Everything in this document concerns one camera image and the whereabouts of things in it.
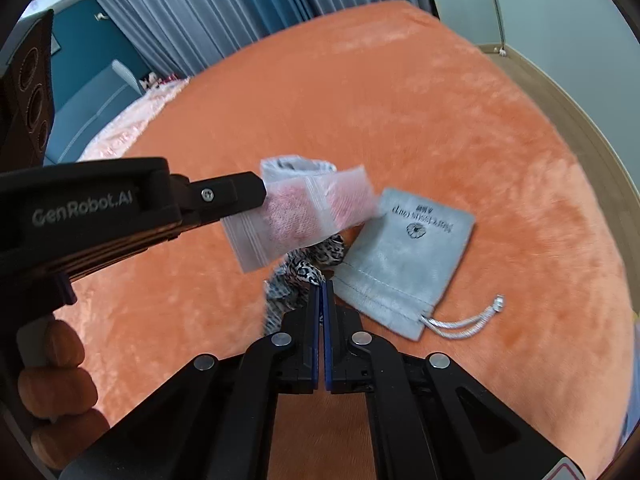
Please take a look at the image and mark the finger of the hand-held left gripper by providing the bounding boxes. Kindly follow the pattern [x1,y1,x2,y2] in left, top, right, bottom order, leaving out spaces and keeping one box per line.
[170,171,268,224]

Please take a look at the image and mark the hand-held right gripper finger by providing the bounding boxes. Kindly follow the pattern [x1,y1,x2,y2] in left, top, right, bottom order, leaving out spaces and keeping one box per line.
[60,282,321,480]
[324,280,587,480]

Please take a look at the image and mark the clear zip bag pink contents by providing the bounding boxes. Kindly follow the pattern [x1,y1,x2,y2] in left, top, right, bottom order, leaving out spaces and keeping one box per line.
[221,157,377,275]

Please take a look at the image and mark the leopard print cloth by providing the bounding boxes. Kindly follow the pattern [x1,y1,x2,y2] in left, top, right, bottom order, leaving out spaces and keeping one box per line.
[260,232,348,336]

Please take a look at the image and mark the person's left hand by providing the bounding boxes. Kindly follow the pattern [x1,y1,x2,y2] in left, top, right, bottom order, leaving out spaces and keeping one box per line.
[19,321,109,469]

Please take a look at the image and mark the pink lace quilt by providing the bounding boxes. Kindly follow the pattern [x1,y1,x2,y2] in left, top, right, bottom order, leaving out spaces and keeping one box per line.
[80,77,193,161]

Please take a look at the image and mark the patterned plush toy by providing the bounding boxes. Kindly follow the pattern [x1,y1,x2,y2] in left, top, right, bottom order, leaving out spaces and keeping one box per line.
[141,72,178,91]

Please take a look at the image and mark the brown stitched leather panel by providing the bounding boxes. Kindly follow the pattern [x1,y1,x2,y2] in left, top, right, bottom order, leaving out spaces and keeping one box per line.
[0,9,55,167]

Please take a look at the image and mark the grey curtain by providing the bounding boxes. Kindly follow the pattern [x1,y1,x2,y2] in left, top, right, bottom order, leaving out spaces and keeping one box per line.
[92,0,421,78]

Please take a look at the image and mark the orange plush bed blanket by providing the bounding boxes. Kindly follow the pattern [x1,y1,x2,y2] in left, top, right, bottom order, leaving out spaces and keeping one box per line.
[52,0,633,480]

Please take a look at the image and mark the gold framed standing mirror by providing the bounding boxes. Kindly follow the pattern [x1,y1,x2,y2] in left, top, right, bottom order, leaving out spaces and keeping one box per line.
[430,0,507,56]

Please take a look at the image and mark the grey drawstring pouch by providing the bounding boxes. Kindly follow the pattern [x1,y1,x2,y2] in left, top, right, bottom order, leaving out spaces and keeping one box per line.
[332,187,506,342]

